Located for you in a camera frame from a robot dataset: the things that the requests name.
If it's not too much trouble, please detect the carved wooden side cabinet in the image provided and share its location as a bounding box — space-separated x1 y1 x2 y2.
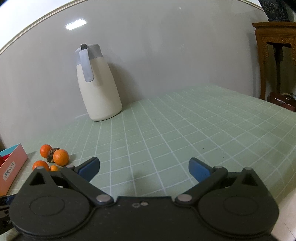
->
252 21 295 100

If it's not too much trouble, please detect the small orange kumquat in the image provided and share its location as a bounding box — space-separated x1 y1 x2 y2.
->
50 165 59 172

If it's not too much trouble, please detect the white thermos jug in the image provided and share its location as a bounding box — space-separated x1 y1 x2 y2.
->
75 44 122 121

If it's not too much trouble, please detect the dark brown passion fruit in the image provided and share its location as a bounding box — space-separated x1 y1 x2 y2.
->
47 148 60 163

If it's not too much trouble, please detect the orange tangerine far left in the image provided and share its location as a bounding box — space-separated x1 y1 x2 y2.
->
40 144 52 159

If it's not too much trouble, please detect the large orange tangerine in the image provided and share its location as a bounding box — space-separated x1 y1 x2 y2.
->
53 149 70 167

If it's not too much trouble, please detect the colourful cardboard box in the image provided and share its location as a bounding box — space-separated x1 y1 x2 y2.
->
0 144 28 196

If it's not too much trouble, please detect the green grid table mat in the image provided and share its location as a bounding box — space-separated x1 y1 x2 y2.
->
9 85 295 202

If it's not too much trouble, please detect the reddish orange tangerine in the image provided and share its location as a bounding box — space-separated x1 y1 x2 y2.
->
32 160 50 171

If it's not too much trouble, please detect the red brown box on floor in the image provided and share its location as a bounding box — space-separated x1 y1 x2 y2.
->
267 92 296 112

